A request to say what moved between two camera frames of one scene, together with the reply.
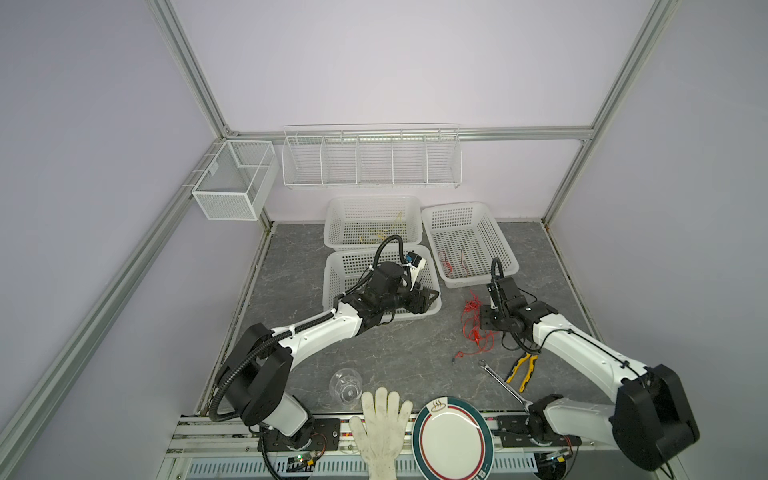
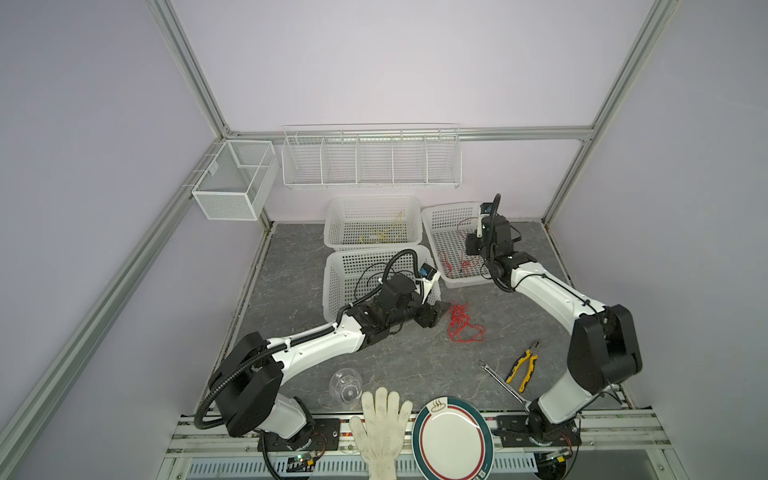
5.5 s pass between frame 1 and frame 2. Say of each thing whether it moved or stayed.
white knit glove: stayed
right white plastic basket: stayed
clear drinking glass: stayed
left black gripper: moved
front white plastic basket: stayed
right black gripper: moved
